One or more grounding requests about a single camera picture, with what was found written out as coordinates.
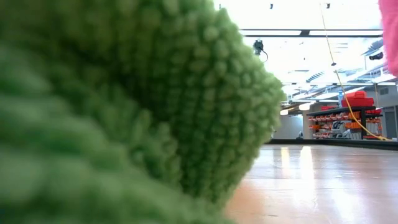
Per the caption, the green microfiber towel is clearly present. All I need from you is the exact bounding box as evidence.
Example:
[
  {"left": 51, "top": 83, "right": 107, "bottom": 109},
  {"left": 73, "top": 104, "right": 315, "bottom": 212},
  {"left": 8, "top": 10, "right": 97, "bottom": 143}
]
[{"left": 0, "top": 0, "right": 286, "bottom": 224}]

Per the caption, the black shelf with red bins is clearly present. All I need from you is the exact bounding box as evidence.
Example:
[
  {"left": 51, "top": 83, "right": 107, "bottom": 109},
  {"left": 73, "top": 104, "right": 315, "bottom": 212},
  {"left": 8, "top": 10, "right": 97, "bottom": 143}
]
[{"left": 306, "top": 105, "right": 384, "bottom": 141}]

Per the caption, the black overhead beam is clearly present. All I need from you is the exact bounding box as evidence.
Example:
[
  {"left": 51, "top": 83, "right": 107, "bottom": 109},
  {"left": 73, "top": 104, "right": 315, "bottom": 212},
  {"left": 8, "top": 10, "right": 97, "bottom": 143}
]
[{"left": 239, "top": 29, "right": 384, "bottom": 39}]

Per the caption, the dark hanging camera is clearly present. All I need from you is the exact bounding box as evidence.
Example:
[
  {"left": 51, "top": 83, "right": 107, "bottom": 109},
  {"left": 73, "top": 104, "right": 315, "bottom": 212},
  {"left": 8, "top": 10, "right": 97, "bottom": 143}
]
[{"left": 252, "top": 39, "right": 269, "bottom": 62}]

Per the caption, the pink microfiber towel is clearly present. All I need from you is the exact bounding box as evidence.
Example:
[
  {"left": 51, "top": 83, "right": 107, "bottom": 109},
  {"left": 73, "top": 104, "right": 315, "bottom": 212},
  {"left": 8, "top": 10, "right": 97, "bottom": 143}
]
[{"left": 378, "top": 0, "right": 398, "bottom": 78}]

